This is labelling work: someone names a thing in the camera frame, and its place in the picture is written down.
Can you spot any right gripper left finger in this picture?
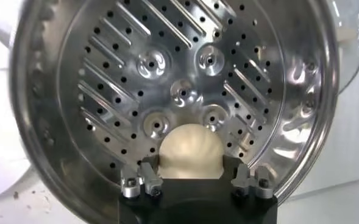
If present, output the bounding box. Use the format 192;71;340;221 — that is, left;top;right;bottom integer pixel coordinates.
120;155;165;199

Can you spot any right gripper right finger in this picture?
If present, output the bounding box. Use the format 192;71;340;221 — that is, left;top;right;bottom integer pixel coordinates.
223;155;273;199

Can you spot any white steamed baozi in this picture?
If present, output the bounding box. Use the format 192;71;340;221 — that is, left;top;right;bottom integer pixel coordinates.
158;123;226;180

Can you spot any glass lid cream handle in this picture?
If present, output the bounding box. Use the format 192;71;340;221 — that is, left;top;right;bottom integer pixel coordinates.
325;0;359;95

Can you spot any steel perforated steamer basket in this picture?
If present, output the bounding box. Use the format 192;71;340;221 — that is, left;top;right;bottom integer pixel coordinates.
10;0;340;224

